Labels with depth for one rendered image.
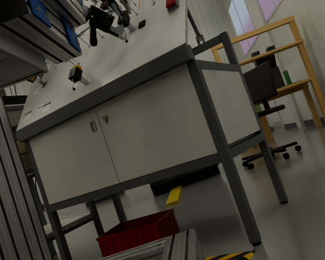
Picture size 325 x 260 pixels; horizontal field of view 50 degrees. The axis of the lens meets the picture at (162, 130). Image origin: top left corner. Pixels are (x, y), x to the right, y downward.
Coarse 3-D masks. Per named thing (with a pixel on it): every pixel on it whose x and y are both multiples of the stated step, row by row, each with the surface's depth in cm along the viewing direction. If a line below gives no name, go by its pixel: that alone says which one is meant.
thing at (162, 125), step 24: (120, 96) 165; (144, 96) 158; (168, 96) 152; (192, 96) 146; (120, 120) 167; (144, 120) 160; (168, 120) 154; (192, 120) 148; (120, 144) 169; (144, 144) 162; (168, 144) 155; (192, 144) 149; (120, 168) 171; (144, 168) 163
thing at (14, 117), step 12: (12, 108) 211; (12, 120) 249; (12, 132) 206; (24, 168) 205; (36, 192) 270; (36, 204) 268; (84, 216) 235; (96, 216) 239; (48, 228) 237; (72, 228) 220; (96, 228) 239; (48, 240) 203
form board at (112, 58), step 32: (96, 0) 221; (160, 0) 171; (96, 32) 198; (128, 32) 175; (160, 32) 157; (64, 64) 204; (96, 64) 180; (128, 64) 161; (32, 96) 211; (64, 96) 185
